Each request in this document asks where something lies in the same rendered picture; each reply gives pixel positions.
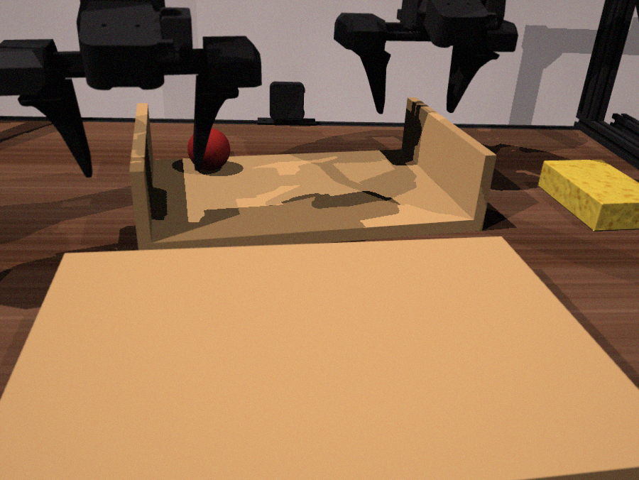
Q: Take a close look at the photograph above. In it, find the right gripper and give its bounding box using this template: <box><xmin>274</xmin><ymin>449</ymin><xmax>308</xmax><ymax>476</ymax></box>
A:
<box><xmin>0</xmin><ymin>36</ymin><xmax>262</xmax><ymax>178</ymax></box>

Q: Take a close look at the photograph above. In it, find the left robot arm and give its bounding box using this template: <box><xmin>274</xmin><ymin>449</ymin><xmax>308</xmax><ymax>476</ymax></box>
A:
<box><xmin>412</xmin><ymin>0</ymin><xmax>506</xmax><ymax>48</ymax></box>

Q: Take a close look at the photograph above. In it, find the red ball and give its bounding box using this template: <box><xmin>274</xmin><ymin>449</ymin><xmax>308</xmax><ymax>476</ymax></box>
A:
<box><xmin>187</xmin><ymin>129</ymin><xmax>231</xmax><ymax>170</ymax></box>

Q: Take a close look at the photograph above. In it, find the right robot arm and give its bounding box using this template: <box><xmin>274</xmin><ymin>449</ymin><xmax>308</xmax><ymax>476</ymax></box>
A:
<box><xmin>77</xmin><ymin>0</ymin><xmax>193</xmax><ymax>90</ymax></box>

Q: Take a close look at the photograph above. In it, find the tan flat board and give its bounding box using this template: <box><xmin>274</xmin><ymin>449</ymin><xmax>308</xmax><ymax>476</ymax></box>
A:
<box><xmin>0</xmin><ymin>236</ymin><xmax>639</xmax><ymax>480</ymax></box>

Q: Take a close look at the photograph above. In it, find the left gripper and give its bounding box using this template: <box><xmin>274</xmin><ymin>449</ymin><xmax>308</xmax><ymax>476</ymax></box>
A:
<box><xmin>334</xmin><ymin>0</ymin><xmax>518</xmax><ymax>114</ymax></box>

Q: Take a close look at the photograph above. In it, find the tan wooden tray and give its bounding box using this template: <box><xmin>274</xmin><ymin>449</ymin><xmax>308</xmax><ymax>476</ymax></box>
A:
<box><xmin>129</xmin><ymin>97</ymin><xmax>497</xmax><ymax>251</ymax></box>

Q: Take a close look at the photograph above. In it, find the yellow sponge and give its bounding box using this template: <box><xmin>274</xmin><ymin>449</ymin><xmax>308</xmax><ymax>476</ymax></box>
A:
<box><xmin>538</xmin><ymin>160</ymin><xmax>639</xmax><ymax>231</ymax></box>

